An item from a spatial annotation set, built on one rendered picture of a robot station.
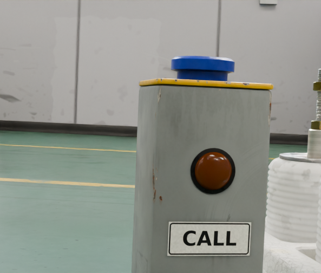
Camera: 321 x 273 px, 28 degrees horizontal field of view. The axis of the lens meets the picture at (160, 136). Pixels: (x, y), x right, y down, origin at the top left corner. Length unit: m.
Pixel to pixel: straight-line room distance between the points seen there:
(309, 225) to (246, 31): 4.91
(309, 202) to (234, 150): 0.24
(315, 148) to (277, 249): 0.12
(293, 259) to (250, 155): 0.17
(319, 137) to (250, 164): 0.26
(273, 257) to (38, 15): 5.25
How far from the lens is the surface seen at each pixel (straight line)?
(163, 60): 5.48
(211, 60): 0.39
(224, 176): 0.37
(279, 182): 0.62
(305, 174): 0.60
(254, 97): 0.38
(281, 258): 0.54
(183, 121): 0.37
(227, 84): 0.38
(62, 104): 5.61
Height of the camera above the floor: 0.30
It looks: 3 degrees down
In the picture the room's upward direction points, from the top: 3 degrees clockwise
